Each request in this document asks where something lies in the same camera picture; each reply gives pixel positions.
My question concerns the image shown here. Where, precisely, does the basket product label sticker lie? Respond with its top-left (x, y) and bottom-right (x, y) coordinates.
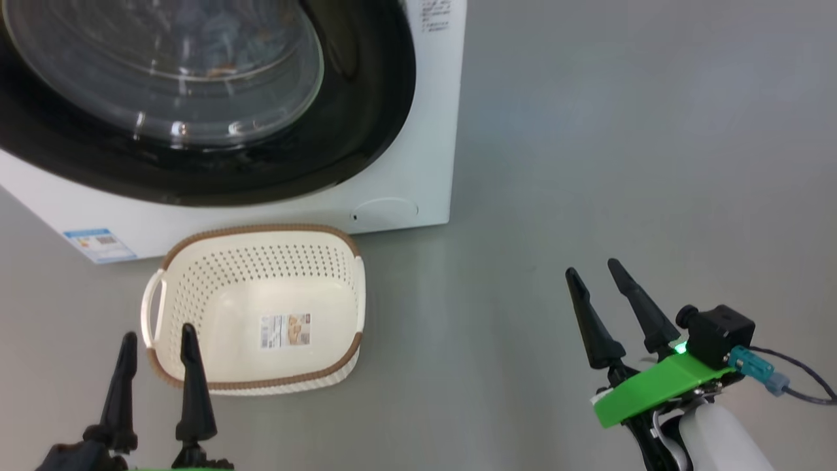
top-left (260, 312), bottom-right (313, 350)

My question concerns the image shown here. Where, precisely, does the round drain filter cover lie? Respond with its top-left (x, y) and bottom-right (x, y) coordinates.
top-left (349, 197), bottom-right (420, 227)

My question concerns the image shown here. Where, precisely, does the cream perforated laundry basket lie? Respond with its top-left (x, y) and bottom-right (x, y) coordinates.
top-left (140, 223), bottom-right (366, 397)

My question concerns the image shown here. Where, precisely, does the blue cartoon print garment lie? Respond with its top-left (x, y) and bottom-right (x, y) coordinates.
top-left (190, 10), bottom-right (275, 78)

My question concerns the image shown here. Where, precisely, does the white washing machine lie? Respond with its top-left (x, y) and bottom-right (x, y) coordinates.
top-left (0, 0), bottom-right (469, 265)

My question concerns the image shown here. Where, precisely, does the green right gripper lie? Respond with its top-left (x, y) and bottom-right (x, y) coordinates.
top-left (565, 258), bottom-right (738, 430)

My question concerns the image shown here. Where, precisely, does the black glass washing machine door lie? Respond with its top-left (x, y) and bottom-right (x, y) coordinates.
top-left (0, 0), bottom-right (418, 207)

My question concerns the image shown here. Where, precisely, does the blue energy label sticker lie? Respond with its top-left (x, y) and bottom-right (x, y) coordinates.
top-left (63, 227), bottom-right (139, 265)

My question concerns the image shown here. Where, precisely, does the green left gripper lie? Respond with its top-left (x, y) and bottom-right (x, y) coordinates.
top-left (83, 323), bottom-right (237, 471)

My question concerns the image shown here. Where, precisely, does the right teal connector black cable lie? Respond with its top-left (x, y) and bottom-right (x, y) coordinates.
top-left (728, 345), bottom-right (837, 407)

